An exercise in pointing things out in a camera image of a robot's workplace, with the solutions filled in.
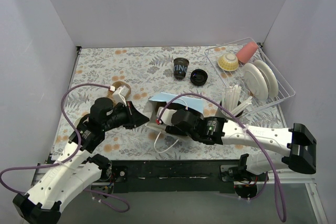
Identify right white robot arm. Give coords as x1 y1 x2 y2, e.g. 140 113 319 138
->
160 109 317 181

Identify back black coffee cup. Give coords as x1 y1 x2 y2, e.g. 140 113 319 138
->
173 57 189 80

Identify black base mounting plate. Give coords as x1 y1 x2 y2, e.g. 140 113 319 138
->
94 159 267 194

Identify white paper cup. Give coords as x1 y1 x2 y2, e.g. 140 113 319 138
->
73 118 84 131

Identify white wire dish rack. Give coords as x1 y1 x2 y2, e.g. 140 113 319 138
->
205 38 295 116

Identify grey cup with straws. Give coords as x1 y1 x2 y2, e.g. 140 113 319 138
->
221 84 252 117

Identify white plate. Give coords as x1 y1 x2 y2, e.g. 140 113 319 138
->
253 60 279 99
243 63 268 101

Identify front white plate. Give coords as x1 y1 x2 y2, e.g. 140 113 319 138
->
243 63 268 101

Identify back white plate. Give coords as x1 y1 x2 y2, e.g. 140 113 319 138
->
253 60 279 99

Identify brown cardboard cup sleeves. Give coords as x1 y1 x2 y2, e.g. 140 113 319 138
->
107 81 131 100

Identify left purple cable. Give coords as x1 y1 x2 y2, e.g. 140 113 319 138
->
0 83 130 213

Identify stack of black lids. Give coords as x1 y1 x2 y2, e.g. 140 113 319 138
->
190 69 208 87

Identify light blue paper bag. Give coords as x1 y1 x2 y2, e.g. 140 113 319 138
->
143 92 204 154

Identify yellow patterned bowl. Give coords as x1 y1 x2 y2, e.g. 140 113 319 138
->
217 52 239 72

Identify pink plastic cup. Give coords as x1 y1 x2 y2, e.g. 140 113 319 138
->
236 41 258 63

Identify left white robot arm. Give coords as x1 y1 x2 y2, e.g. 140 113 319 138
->
13 98 149 223

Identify aluminium frame rail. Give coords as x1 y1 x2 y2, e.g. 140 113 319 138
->
28 162 329 224

